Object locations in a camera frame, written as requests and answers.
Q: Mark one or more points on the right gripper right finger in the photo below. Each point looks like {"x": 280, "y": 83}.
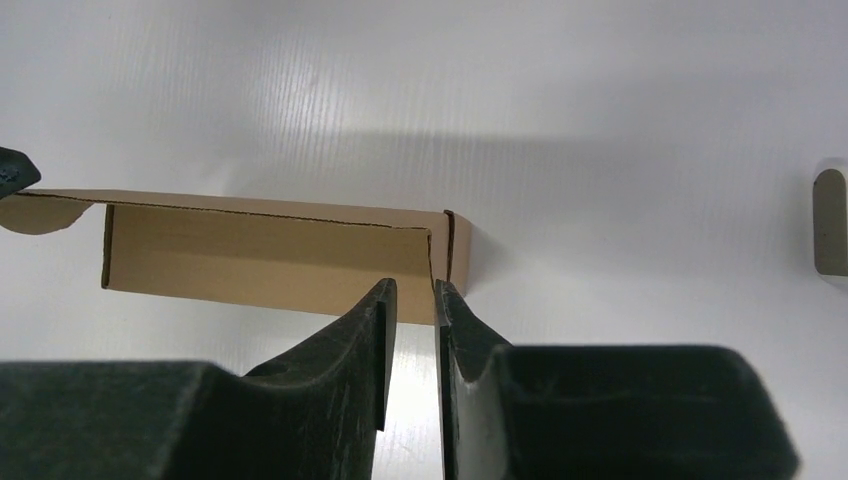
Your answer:
{"x": 599, "y": 411}

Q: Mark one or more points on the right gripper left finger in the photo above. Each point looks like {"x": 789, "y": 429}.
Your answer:
{"x": 312, "y": 412}

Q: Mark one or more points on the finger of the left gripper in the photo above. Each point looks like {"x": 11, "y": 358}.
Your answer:
{"x": 17, "y": 172}

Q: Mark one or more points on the brown cardboard box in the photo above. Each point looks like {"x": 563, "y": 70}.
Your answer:
{"x": 307, "y": 257}

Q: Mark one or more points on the small pink white stapler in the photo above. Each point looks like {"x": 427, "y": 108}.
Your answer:
{"x": 829, "y": 202}

